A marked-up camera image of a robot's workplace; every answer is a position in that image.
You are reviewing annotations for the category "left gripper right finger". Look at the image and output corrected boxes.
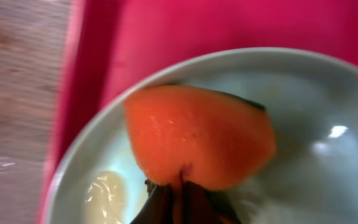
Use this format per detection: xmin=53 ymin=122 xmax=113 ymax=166
xmin=183 ymin=182 xmax=241 ymax=224

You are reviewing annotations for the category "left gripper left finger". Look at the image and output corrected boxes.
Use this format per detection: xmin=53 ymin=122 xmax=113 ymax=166
xmin=131 ymin=179 xmax=173 ymax=224

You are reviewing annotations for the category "orange sponge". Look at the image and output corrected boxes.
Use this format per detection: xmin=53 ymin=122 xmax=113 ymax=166
xmin=124 ymin=85 xmax=276 ymax=190

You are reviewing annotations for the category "white plate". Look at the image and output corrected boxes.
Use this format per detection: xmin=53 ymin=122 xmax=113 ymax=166
xmin=41 ymin=47 xmax=358 ymax=223

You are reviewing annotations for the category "red plastic tray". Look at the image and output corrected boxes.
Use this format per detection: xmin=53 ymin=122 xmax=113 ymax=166
xmin=37 ymin=0 xmax=358 ymax=223

